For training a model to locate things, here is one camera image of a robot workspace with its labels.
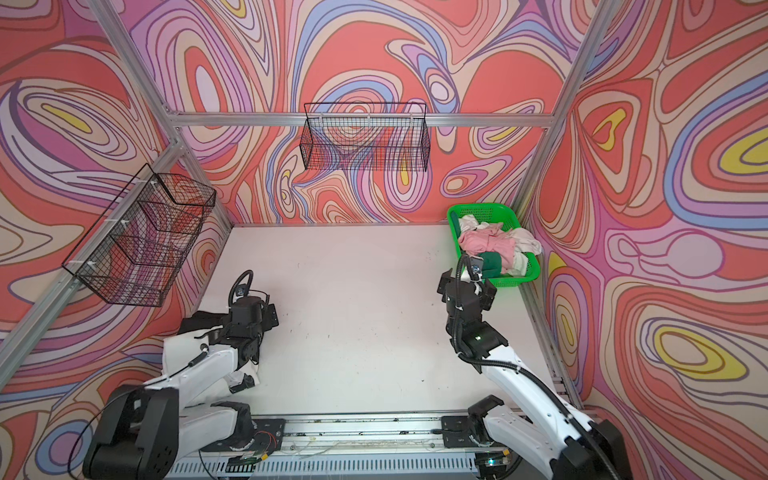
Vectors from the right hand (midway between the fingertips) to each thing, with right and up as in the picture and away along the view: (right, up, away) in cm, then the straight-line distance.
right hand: (470, 281), depth 80 cm
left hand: (-62, -10, +11) cm, 63 cm away
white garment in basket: (+25, +12, +22) cm, 35 cm away
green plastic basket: (+20, +23, +36) cm, 48 cm away
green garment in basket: (+15, +4, +25) cm, 29 cm away
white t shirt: (-79, -18, +1) cm, 81 cm away
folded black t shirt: (-79, -13, +9) cm, 80 cm away
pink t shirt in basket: (+16, +13, +28) cm, 35 cm away
